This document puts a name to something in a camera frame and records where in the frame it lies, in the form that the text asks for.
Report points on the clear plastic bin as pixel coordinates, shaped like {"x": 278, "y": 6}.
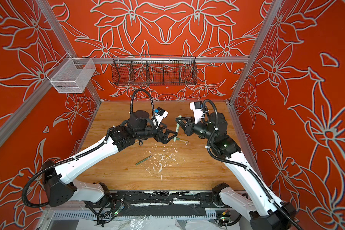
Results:
{"x": 71, "y": 75}

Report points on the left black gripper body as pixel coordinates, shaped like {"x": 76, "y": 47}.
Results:
{"x": 157, "y": 135}

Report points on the light green pen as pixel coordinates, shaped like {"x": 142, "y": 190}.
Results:
{"x": 177, "y": 129}

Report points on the dark green pen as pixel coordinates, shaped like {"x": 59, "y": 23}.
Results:
{"x": 143, "y": 160}

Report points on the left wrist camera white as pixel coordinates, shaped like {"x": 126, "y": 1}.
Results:
{"x": 158, "y": 115}

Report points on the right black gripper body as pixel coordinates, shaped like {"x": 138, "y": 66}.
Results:
{"x": 188, "y": 127}

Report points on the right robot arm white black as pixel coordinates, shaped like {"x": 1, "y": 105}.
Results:
{"x": 262, "y": 208}

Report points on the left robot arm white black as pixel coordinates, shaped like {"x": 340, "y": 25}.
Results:
{"x": 60, "y": 182}

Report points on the aluminium frame rail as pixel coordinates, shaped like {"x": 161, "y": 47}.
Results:
{"x": 198, "y": 60}
{"x": 23, "y": 111}
{"x": 268, "y": 20}

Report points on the aluminium frame rail right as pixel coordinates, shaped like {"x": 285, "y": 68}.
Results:
{"x": 268, "y": 20}

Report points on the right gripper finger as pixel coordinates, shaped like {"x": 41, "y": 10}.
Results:
{"x": 181, "y": 128}
{"x": 192, "y": 119}

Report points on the aluminium frame rail back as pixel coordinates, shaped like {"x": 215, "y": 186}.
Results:
{"x": 198, "y": 60}

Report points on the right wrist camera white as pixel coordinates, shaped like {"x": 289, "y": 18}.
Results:
{"x": 199, "y": 110}

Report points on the aluminium frame rail left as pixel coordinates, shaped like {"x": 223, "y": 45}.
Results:
{"x": 23, "y": 111}

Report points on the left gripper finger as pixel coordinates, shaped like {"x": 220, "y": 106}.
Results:
{"x": 167, "y": 139}
{"x": 172, "y": 130}

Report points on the black wire mesh basket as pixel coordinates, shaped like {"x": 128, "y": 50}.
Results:
{"x": 154, "y": 73}

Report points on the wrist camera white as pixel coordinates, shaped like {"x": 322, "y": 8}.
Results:
{"x": 199, "y": 110}
{"x": 158, "y": 115}

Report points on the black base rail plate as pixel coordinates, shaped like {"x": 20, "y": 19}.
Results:
{"x": 204, "y": 198}

